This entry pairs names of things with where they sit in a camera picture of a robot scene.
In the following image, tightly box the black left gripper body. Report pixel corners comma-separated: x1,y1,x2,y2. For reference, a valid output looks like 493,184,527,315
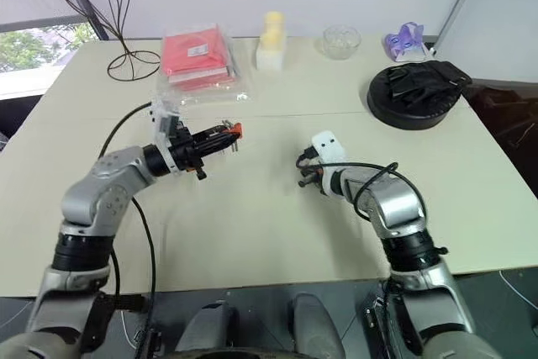
169,126,209,182

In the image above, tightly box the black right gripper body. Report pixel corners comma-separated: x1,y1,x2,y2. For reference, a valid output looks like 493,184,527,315
298,152,325,179

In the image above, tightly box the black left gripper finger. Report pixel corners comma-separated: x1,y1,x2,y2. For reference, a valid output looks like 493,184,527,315
193,124,237,143
197,133,245,156

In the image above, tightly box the orange hex key holder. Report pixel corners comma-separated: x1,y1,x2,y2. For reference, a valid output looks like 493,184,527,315
221,119,245,141

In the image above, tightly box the plain red packet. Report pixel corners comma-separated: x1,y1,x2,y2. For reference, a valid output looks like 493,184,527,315
166,65,237,92

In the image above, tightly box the stack of red packets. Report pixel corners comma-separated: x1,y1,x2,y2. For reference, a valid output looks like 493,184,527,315
155,24,256,106

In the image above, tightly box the red packet with white label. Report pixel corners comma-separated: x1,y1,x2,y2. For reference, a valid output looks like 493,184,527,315
161,26,231,77

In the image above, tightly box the white foam block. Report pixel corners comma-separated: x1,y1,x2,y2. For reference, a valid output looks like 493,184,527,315
255,37,287,71

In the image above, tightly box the black round cushion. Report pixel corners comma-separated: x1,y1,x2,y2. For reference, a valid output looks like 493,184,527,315
366,62,466,131

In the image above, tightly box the pale yellow cylinder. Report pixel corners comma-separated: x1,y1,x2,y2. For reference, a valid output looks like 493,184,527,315
263,11,286,35
261,29,285,51

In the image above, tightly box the clear glass bowl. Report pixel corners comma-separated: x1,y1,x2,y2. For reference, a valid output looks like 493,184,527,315
321,25,363,60

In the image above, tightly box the black crumpled bag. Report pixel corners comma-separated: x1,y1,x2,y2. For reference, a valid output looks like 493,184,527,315
385,60,474,114

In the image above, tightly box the dark grey rounded shape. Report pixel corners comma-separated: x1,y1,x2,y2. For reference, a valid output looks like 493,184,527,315
288,293,338,354
175,298,237,354

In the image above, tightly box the white toy packaging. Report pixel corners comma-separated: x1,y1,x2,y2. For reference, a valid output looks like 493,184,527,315
393,44,436,64

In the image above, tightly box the purple toy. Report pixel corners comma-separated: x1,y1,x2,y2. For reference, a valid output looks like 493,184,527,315
383,22,426,56

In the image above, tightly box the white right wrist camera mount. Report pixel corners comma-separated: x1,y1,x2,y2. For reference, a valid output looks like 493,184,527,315
310,130,348,198

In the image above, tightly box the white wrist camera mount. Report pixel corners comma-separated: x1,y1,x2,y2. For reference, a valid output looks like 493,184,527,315
310,130,348,198
147,98,186,176

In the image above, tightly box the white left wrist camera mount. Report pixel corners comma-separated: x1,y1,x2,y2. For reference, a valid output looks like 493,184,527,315
147,98,186,176

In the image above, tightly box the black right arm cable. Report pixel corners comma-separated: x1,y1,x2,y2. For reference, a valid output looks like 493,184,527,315
353,161,400,219

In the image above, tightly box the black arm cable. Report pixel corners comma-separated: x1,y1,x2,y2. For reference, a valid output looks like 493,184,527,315
353,161,400,219
98,100,157,305

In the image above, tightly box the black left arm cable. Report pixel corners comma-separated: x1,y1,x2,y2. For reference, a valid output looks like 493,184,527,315
98,100,157,305

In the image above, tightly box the dark wire sculpture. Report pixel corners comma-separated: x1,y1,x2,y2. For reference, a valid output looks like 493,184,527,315
52,0,162,82

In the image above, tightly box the thin white floor cable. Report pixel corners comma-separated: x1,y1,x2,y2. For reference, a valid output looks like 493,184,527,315
498,268,538,310

